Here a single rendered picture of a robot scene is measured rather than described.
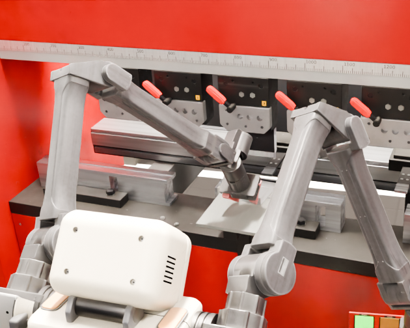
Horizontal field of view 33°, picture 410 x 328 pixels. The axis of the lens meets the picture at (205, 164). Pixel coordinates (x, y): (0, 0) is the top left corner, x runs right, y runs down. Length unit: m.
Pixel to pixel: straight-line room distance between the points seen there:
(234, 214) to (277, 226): 0.64
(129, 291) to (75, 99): 0.49
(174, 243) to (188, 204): 1.05
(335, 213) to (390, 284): 0.50
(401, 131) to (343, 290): 0.48
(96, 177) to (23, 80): 0.41
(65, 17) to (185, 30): 0.39
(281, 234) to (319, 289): 0.78
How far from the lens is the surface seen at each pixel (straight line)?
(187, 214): 2.18
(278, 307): 2.13
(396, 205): 3.94
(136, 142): 2.51
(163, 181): 2.19
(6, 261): 2.48
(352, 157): 1.47
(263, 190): 2.02
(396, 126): 1.85
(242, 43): 1.89
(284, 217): 1.30
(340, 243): 2.02
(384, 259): 1.54
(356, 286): 2.00
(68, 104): 1.47
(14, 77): 2.39
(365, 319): 1.84
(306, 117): 1.41
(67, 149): 1.45
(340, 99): 1.86
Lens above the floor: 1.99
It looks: 27 degrees down
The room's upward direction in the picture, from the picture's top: 5 degrees counter-clockwise
